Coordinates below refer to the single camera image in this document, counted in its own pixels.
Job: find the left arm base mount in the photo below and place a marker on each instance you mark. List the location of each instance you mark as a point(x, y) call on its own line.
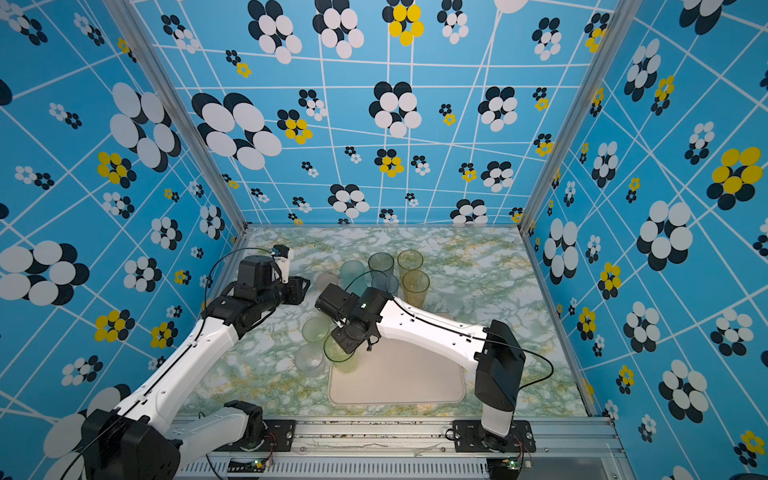
point(278, 437)

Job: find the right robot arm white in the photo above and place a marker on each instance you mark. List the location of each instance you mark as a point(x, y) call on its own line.
point(491, 353)

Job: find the short pink dimpled cup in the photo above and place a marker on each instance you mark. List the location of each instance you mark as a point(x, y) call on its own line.
point(325, 279)

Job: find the grey tall glass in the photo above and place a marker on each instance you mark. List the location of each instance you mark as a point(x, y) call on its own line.
point(382, 262)

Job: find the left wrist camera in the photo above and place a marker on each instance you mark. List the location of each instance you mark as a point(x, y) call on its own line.
point(282, 256)

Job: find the yellow tall glass rear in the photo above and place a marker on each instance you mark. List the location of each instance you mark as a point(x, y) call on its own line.
point(408, 260)

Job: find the yellow tall glass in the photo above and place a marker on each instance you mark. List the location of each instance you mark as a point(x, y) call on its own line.
point(408, 260)
point(416, 284)

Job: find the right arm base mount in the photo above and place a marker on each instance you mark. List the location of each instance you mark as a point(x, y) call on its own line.
point(468, 436)

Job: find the teal dimpled tall cup rear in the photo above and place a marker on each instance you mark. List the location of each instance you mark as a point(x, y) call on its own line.
point(353, 278)

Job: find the yellow tall glass front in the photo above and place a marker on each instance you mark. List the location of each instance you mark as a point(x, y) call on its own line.
point(416, 284)

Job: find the blue tall dimpled cup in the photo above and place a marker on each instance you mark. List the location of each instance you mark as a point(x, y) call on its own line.
point(385, 281)

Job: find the short green cup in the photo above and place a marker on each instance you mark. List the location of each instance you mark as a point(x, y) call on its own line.
point(316, 329)

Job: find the pink rectangular tray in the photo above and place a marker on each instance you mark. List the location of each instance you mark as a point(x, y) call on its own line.
point(396, 372)

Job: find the aluminium corner post right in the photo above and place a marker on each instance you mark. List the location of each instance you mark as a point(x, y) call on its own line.
point(621, 21)

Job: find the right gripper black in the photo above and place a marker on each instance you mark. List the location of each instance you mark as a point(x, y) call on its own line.
point(347, 345)

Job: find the aluminium corner post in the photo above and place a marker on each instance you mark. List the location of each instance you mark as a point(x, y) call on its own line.
point(621, 21)
point(127, 21)

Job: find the aluminium corner post left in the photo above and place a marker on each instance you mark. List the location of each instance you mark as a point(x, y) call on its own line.
point(127, 21)

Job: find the green tall glass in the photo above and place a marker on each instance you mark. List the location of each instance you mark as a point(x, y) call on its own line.
point(342, 360)

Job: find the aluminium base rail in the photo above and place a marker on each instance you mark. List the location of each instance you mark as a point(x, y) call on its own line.
point(415, 448)

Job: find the short clear dimpled cup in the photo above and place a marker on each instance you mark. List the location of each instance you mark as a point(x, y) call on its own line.
point(310, 360)

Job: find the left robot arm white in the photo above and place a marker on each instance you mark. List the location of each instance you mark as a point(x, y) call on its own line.
point(136, 439)

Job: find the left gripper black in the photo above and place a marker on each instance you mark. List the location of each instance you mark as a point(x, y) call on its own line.
point(297, 290)

